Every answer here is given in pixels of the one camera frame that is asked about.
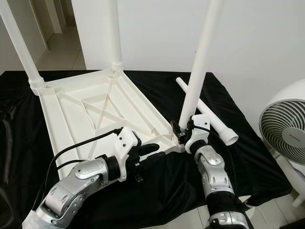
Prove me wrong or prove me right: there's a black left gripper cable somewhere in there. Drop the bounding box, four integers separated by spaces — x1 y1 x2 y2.
55 158 110 175

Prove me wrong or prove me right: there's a white plastic children tabletop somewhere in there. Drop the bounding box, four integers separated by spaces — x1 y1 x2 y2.
36 68 187 183

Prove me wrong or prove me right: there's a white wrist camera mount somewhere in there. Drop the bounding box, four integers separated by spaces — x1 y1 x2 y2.
185 114 212 154
114 126 143 182

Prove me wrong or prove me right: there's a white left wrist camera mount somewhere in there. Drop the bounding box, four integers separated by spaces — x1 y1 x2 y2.
114 126 143 182

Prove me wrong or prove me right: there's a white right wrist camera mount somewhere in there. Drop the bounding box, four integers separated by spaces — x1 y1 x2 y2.
185 114 212 154

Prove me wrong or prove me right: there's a white pedestal fan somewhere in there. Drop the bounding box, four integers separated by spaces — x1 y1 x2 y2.
259 86 305 208

